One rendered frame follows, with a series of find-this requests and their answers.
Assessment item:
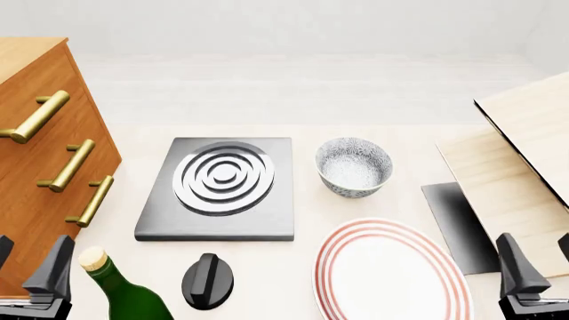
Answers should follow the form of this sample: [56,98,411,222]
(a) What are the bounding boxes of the wooden cabinet drawer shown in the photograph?
[0,89,108,235]
[0,42,90,161]
[0,132,123,299]

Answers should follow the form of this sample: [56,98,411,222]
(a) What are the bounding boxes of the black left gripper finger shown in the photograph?
[21,234,76,301]
[0,235,15,269]

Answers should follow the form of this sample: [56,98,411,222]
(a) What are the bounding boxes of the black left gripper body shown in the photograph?
[0,293,73,320]

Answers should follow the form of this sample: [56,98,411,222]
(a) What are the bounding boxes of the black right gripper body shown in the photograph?
[497,290,569,320]

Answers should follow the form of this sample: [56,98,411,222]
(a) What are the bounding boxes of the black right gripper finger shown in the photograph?
[557,232,569,263]
[495,232,552,300]

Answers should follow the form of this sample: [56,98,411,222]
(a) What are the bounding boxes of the brass drawer handle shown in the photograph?
[0,89,71,145]
[36,139,96,194]
[64,174,115,228]

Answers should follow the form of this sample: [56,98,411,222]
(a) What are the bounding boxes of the patterned blue-white bowl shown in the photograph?
[314,136,394,200]

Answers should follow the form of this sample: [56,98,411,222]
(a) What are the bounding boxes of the green glass bottle with cork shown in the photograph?
[78,245,175,320]

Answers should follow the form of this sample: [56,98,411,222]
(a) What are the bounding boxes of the white plate with red rings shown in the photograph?
[312,217,475,320]

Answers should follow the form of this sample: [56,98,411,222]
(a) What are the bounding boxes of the flat black stove plate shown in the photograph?
[133,136,296,243]

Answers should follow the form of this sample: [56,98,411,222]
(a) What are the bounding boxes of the round black stove knob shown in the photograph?
[180,252,235,311]

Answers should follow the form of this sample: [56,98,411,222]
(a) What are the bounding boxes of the wooden cabinet with drawers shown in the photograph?
[0,36,124,300]

